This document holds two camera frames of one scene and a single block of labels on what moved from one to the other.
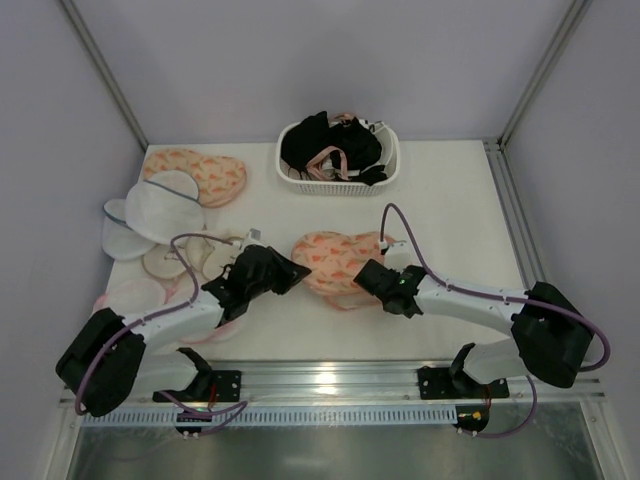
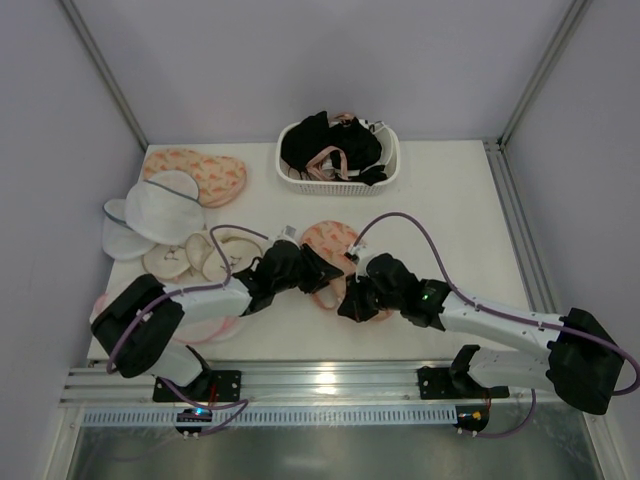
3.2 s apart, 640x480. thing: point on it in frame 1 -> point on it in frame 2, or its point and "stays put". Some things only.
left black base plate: x=217 y=386 stays put
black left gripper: x=275 y=270 -> x=310 y=267
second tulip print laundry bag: x=218 y=179 stays put
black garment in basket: x=362 y=148 stays put
